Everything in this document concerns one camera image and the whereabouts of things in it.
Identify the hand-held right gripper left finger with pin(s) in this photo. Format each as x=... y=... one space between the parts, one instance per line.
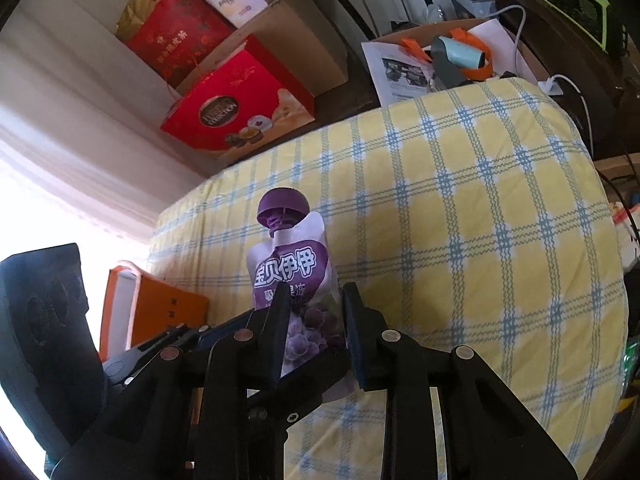
x=277 y=327

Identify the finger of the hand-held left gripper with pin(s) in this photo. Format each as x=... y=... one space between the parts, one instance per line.
x=300 y=390
x=125 y=365

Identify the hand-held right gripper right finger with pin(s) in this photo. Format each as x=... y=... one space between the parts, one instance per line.
x=352 y=340

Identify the purple jelly pouch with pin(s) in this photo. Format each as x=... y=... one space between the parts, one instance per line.
x=295 y=270

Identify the orange cardboard box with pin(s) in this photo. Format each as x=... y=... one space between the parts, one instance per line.
x=165 y=310

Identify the white curtain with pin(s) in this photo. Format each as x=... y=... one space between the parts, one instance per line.
x=75 y=185

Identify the red gift box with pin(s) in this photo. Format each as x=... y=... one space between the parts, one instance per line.
x=235 y=100

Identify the printed paper sheet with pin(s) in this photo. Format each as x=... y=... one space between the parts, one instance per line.
x=395 y=70

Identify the large brown cardboard box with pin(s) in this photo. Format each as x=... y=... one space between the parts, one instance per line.
x=300 y=45

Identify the teal grey handheld device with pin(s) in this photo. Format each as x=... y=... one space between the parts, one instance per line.
x=457 y=57

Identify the dark red gift bag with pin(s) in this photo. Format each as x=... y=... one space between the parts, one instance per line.
x=175 y=35

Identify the open brown cardboard box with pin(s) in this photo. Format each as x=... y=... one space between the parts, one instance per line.
x=620 y=165

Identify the cardboard box with papers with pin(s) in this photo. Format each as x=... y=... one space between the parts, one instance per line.
x=525 y=55

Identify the gold paper bag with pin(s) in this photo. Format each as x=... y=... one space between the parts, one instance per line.
x=137 y=10

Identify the white blue product box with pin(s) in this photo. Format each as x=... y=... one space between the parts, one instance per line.
x=470 y=0

